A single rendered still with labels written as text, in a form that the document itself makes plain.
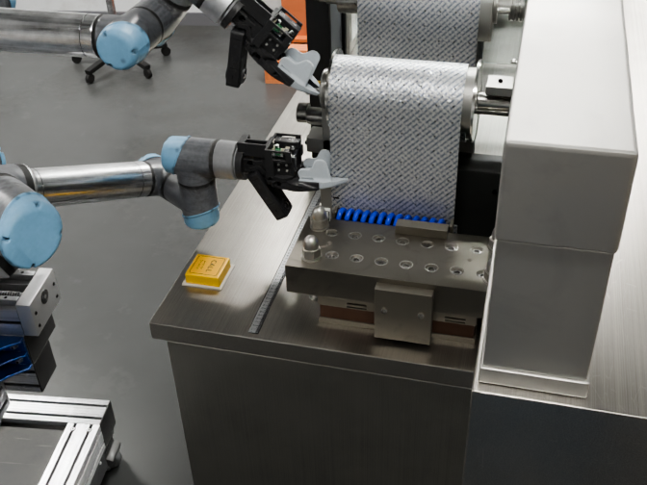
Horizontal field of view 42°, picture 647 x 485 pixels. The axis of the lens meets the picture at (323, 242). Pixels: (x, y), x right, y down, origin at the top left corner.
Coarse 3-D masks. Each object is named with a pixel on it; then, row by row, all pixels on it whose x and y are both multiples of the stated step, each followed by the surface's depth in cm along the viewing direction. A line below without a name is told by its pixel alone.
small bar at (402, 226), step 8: (400, 224) 153; (408, 224) 153; (416, 224) 153; (424, 224) 153; (432, 224) 152; (440, 224) 152; (448, 224) 152; (400, 232) 153; (408, 232) 153; (416, 232) 152; (424, 232) 152; (432, 232) 152; (440, 232) 151; (448, 232) 153
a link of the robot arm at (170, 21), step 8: (144, 0) 146; (152, 0) 146; (160, 0) 146; (168, 0) 145; (152, 8) 144; (160, 8) 145; (168, 8) 146; (176, 8) 146; (184, 8) 147; (160, 16) 144; (168, 16) 146; (176, 16) 148; (168, 24) 146; (176, 24) 150; (168, 32) 148
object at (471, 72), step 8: (472, 72) 144; (472, 80) 143; (464, 88) 143; (472, 88) 143; (464, 96) 143; (472, 96) 143; (464, 104) 143; (464, 112) 144; (464, 120) 145; (464, 128) 146
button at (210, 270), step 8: (200, 256) 168; (208, 256) 168; (216, 256) 168; (192, 264) 166; (200, 264) 165; (208, 264) 165; (216, 264) 165; (224, 264) 165; (192, 272) 163; (200, 272) 163; (208, 272) 163; (216, 272) 163; (224, 272) 165; (192, 280) 164; (200, 280) 163; (208, 280) 162; (216, 280) 162
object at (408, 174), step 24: (336, 144) 153; (360, 144) 152; (384, 144) 151; (408, 144) 149; (432, 144) 148; (456, 144) 147; (336, 168) 156; (360, 168) 155; (384, 168) 153; (408, 168) 152; (432, 168) 151; (456, 168) 150; (336, 192) 159; (360, 192) 158; (384, 192) 156; (408, 192) 155; (432, 192) 154; (432, 216) 157
